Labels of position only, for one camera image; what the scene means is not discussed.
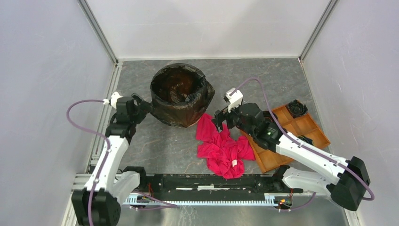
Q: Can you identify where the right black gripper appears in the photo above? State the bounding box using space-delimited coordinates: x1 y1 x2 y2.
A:
211 101 255 137

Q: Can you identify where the black plastic trash bag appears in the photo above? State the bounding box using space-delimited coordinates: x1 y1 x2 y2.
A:
150 63 215 128

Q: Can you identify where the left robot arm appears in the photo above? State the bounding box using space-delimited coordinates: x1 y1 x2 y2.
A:
66 92 152 226

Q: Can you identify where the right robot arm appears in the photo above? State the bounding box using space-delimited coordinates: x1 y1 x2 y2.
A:
211 103 375 211

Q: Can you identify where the red cloth towel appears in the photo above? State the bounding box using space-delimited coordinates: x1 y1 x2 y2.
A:
195 113 255 179

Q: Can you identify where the orange compartment tray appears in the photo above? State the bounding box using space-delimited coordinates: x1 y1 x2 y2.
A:
240 104 331 174

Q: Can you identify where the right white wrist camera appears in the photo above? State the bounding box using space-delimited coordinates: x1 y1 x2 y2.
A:
224 88 243 113

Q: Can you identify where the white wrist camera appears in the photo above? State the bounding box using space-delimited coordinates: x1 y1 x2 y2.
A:
102 91 122 109
224 88 243 113

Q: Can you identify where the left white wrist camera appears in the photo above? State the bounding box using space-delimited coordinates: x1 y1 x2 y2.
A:
102 91 122 109

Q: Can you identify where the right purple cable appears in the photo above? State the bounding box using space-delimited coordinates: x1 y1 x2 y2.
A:
230 77 375 201

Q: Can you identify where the purple cable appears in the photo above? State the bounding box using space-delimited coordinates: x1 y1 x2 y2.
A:
230 77 375 201
66 99 111 226

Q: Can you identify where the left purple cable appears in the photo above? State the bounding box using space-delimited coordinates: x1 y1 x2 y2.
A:
66 99 111 226

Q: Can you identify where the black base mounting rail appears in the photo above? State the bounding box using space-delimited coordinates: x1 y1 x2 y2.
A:
123 174 303 209

